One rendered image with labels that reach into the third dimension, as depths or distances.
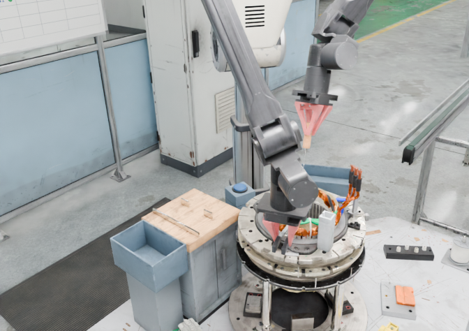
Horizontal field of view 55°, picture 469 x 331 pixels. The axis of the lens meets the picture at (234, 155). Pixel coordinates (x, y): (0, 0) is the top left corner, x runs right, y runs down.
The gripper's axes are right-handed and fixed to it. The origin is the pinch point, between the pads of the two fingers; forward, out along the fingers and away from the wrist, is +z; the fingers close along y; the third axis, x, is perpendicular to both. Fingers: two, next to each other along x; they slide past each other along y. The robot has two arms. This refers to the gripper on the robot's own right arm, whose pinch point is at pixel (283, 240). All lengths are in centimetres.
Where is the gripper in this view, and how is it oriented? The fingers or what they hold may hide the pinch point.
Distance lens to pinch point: 98.1
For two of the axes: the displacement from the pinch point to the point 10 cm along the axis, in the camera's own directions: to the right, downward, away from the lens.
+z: 0.3, 8.9, 4.5
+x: 3.6, -4.3, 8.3
